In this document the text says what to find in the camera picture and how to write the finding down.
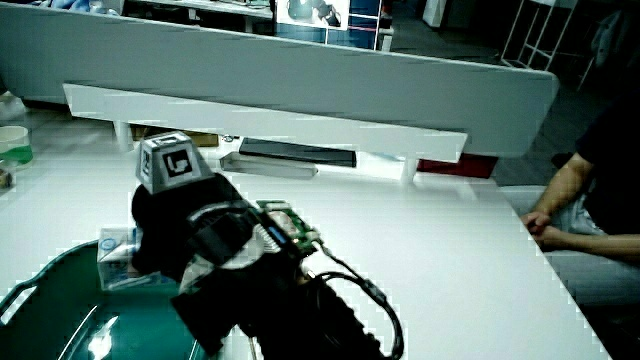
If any person's right hand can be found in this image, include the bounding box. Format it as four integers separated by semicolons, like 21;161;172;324
130;130;322;294

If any small white milk carton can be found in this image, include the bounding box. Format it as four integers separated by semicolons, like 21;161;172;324
97;226;174;292

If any green plate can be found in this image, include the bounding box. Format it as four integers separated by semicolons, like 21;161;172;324
0;239;210;360

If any brown cardboard box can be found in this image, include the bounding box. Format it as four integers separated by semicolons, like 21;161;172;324
130;124;220;149

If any grey flat box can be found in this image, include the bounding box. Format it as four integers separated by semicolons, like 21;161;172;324
219;151;320;181

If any black keyboard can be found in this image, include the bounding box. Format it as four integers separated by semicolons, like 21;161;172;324
238;137;358;169

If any white desk shelf riser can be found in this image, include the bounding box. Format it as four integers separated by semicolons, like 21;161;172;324
62;82;469;184

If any white desk partition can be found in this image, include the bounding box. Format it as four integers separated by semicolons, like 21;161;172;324
0;2;560;159

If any white poster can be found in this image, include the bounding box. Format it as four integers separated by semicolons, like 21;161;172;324
274;0;351;32

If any red box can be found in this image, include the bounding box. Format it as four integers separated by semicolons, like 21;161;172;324
416;153;499;180

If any white metal rack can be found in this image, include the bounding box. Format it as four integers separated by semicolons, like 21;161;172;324
500;0;581;72

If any black glove cable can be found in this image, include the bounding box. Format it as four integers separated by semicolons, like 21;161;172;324
313;242;405;360

